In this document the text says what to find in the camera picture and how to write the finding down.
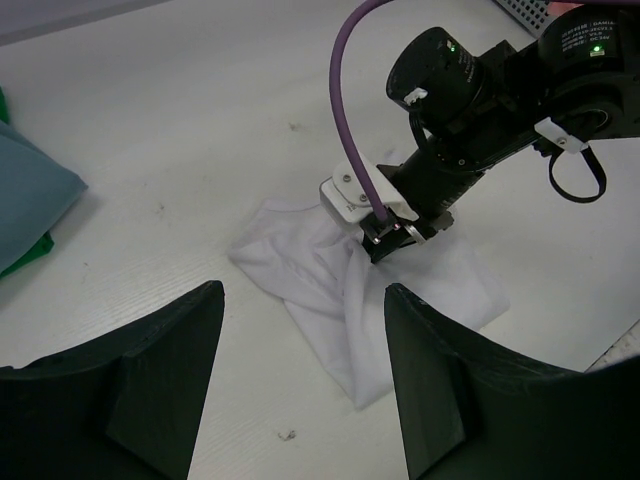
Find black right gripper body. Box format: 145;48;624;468
361;154;484;264

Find grey-blue t shirt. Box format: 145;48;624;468
1;123;87;270

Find white laundry basket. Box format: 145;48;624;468
493;0;577;38

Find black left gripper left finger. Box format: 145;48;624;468
1;281;224;479

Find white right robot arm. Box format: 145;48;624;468
361;1;639;262

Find white t shirt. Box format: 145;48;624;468
228;199;510;409

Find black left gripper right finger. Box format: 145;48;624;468
384;284;639;479

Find green t shirt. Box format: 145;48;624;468
0;90;55;278

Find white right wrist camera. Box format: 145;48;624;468
319;157;419;234

